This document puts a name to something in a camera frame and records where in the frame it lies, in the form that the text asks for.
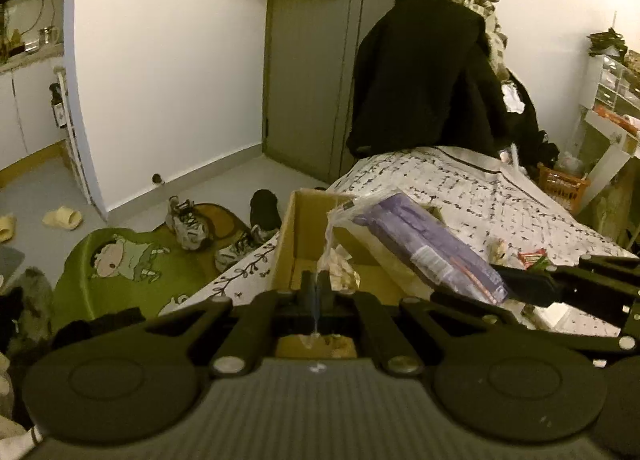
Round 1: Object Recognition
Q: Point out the white wire rack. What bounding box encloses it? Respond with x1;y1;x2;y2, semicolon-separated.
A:
53;66;97;205

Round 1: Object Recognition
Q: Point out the dark bottle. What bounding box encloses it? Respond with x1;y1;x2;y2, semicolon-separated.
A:
48;82;68;129

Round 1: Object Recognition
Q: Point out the white shelf unit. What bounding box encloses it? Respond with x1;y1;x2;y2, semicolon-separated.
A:
574;30;640;223

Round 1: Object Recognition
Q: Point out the white cabinet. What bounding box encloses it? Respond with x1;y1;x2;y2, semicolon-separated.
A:
0;58;70;171

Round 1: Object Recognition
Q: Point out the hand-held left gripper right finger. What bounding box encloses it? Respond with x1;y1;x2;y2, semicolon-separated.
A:
319;271;507;377

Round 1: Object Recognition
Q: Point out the brown cardboard box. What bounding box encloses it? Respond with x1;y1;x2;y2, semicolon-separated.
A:
270;189;436;359

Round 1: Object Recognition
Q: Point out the grey-green door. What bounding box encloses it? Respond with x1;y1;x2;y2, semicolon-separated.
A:
262;0;436;181

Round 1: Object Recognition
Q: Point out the green cartoon rug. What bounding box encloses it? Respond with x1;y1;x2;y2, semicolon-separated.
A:
50;202;257;325

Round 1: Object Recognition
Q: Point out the grey white sneaker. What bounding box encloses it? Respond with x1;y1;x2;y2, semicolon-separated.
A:
215;225;280;273
166;196;208;251

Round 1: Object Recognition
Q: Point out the purple snack packet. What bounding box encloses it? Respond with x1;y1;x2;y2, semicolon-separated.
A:
350;192;511;305

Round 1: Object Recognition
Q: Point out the orange plastic basket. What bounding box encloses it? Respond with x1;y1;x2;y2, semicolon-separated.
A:
537;164;592;213

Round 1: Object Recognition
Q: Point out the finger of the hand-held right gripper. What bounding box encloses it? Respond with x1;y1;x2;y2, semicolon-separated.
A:
491;254;640;357

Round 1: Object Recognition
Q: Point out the clear bag of beige snacks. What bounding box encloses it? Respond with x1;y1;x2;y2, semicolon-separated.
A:
299;194;362;349

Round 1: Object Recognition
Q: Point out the grey furry cloth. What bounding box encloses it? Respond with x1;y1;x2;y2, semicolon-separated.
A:
5;267;56;356

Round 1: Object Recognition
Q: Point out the small clear snack bag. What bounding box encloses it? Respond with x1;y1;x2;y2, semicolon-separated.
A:
487;237;516;268

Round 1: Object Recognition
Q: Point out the black cloth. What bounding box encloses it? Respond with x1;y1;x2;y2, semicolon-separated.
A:
52;307;148;348

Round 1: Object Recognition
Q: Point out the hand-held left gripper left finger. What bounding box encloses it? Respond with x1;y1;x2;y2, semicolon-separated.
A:
142;271;317;377

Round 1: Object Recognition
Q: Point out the black coat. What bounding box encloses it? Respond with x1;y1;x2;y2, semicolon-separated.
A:
346;0;512;161

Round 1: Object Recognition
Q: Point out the pile of black clothes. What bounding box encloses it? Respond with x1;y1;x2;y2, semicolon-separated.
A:
500;68;562;175

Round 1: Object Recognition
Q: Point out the grey floor mat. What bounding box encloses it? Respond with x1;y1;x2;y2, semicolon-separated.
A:
0;245;26;281

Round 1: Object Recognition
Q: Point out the black sock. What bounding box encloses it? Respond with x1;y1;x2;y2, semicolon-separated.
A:
249;189;281;231

